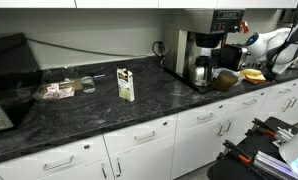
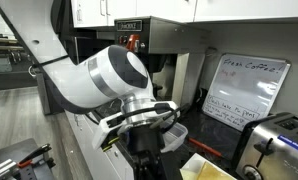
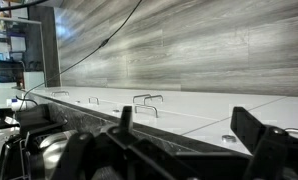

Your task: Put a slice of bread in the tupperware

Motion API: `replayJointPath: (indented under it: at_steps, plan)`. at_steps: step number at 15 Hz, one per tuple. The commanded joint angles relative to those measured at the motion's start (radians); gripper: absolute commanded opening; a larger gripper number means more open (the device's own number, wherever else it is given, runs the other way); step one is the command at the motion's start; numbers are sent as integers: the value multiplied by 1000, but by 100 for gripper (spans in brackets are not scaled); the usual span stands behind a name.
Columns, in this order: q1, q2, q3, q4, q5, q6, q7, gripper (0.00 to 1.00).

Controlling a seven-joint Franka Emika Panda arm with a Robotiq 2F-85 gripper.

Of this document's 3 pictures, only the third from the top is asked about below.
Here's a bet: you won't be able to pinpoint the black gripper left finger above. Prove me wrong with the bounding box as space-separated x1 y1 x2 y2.
48 105 157 180

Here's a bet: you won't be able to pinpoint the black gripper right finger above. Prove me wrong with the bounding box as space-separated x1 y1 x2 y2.
231 106 298 180

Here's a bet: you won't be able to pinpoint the round steel cabinet lock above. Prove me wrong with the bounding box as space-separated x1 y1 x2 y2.
222 134 237 144

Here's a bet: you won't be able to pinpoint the white lower cabinets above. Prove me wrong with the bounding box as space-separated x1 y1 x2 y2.
28 85 298 156

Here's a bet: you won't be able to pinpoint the dark tall cabinet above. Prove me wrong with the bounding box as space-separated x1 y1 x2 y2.
27 4 62 88

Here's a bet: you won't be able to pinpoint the cluttered background shelving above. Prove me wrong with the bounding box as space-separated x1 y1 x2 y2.
0 13 45 91

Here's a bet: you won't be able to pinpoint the thin black cable with connector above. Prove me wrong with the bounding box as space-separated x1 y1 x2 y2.
18 0 143 111

